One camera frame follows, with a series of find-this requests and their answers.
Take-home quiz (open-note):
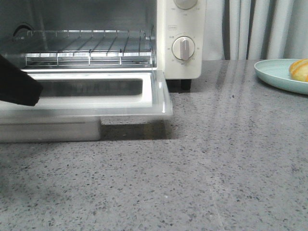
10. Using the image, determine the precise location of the glass oven door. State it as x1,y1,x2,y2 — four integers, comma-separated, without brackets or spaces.
0,71,173,123

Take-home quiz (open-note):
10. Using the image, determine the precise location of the upper temperature knob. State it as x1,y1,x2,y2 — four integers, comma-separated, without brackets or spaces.
174,0,198,10

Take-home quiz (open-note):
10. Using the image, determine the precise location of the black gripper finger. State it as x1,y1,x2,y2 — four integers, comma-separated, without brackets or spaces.
0,56,43,106

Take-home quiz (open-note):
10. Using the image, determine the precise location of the metal crumb tray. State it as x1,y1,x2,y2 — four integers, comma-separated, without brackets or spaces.
0,117,101,143

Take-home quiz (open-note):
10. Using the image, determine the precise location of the wire oven rack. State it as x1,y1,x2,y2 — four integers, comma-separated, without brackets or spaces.
13,30,156,68

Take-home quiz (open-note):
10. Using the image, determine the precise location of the grey curtain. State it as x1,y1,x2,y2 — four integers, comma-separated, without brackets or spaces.
203,0,308,60

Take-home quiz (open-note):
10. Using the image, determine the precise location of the light green plate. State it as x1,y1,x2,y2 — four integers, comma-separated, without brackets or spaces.
254,59,308,95

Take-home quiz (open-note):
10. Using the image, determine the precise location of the white Toshiba toaster oven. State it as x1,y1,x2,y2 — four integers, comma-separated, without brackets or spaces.
0,0,206,90

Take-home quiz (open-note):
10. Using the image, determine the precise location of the golden bread roll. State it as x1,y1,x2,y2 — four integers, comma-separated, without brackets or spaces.
289,59,308,82

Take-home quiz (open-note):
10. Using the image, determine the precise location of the lower timer knob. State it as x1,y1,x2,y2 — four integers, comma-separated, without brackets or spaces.
172,36,195,61

